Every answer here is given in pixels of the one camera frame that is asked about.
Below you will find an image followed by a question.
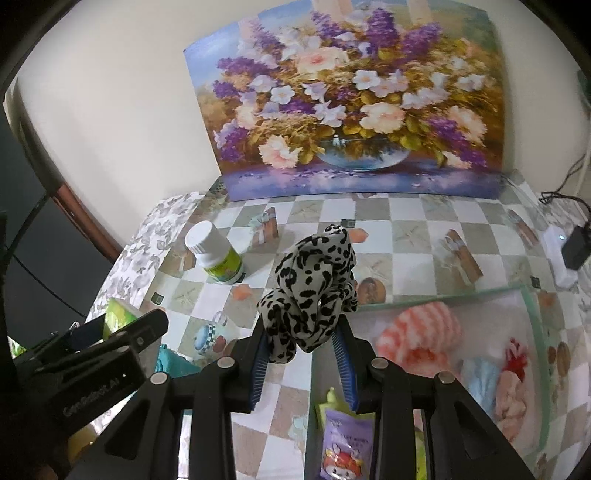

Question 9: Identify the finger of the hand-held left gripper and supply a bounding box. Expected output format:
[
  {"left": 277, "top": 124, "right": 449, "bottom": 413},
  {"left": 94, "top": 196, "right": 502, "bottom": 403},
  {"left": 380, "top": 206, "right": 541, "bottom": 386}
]
[{"left": 69, "top": 308, "right": 169, "bottom": 354}]

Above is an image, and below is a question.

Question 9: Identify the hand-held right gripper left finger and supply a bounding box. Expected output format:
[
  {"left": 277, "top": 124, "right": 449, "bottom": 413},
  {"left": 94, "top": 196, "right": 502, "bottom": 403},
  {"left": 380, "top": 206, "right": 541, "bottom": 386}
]
[{"left": 88, "top": 318, "right": 271, "bottom": 480}]

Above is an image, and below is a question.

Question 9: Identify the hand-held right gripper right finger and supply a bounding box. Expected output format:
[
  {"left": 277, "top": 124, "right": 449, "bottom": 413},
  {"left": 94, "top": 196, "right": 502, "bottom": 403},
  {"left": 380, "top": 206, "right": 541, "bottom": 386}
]
[{"left": 332, "top": 318, "right": 536, "bottom": 480}]

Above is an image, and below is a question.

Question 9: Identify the white tray with teal rim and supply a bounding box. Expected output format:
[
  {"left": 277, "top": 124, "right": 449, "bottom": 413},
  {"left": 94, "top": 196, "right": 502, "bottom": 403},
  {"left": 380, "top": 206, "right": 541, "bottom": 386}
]
[{"left": 305, "top": 284, "right": 552, "bottom": 480}]

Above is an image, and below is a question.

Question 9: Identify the purple cartoon packet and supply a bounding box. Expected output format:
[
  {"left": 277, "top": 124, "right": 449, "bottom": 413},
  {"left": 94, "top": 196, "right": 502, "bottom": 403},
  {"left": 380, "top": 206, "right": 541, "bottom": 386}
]
[{"left": 318, "top": 408, "right": 377, "bottom": 480}]

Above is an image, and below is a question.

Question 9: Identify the pink white striped fluffy cloth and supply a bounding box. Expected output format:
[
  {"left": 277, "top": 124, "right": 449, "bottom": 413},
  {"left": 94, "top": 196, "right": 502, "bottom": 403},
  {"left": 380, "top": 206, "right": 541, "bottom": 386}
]
[{"left": 374, "top": 302, "right": 462, "bottom": 374}]

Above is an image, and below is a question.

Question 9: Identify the leopard print scrunchie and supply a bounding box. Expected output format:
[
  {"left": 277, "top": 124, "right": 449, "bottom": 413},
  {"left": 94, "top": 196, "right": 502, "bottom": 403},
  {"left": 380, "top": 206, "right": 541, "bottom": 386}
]
[{"left": 256, "top": 224, "right": 360, "bottom": 365}]

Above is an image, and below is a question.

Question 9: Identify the blue face mask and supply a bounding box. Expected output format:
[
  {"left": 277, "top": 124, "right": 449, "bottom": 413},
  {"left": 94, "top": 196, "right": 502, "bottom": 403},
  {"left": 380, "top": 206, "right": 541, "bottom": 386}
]
[{"left": 459, "top": 357, "right": 502, "bottom": 409}]

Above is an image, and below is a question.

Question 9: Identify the pink floral cloth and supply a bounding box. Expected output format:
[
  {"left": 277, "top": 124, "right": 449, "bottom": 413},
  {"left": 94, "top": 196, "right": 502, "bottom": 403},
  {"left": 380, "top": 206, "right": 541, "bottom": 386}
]
[{"left": 494, "top": 369, "right": 532, "bottom": 441}]

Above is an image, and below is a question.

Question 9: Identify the red yarn toy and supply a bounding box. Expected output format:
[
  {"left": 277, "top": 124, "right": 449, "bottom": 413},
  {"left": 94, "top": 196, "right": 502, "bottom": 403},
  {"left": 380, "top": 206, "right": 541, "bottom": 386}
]
[{"left": 503, "top": 338, "right": 529, "bottom": 377}]

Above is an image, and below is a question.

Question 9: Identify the light green tissue packet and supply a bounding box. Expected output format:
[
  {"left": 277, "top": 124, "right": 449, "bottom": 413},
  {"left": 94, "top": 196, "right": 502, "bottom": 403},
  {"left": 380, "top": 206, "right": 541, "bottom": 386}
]
[{"left": 102, "top": 298, "right": 145, "bottom": 340}]

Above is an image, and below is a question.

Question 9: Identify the teal heart-embossed container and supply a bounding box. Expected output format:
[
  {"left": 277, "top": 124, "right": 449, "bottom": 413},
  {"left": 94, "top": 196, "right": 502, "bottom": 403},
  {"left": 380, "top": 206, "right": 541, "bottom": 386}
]
[{"left": 154, "top": 346, "right": 204, "bottom": 377}]

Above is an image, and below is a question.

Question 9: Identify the white bottle with green label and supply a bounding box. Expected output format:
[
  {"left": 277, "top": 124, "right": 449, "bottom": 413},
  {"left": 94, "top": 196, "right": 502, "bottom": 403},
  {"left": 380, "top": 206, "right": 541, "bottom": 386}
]
[{"left": 185, "top": 220, "right": 245, "bottom": 284}]

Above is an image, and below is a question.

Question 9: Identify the checkered printed tablecloth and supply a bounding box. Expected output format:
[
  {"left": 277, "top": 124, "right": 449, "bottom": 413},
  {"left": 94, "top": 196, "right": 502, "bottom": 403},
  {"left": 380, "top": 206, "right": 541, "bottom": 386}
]
[{"left": 85, "top": 168, "right": 591, "bottom": 480}]

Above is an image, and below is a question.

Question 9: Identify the black power adapter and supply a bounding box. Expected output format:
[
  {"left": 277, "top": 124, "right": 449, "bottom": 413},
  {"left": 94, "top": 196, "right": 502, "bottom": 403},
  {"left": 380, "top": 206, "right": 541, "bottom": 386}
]
[{"left": 562, "top": 226, "right": 591, "bottom": 271}]

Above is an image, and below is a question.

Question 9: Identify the flower bouquet painting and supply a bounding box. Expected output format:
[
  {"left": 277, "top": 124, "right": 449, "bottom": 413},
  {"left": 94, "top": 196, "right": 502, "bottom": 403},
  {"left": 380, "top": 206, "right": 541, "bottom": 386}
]
[{"left": 183, "top": 0, "right": 506, "bottom": 202}]

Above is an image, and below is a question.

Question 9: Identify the brown wooden door frame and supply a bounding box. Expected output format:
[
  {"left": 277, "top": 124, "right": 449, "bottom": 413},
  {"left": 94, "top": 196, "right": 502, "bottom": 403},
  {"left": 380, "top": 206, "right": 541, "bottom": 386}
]
[{"left": 51, "top": 182, "right": 122, "bottom": 259}]

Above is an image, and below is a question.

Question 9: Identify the black cable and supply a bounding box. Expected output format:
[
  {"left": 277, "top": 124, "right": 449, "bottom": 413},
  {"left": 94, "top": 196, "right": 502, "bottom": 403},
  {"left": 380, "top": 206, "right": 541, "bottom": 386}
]
[{"left": 538, "top": 154, "right": 591, "bottom": 232}]

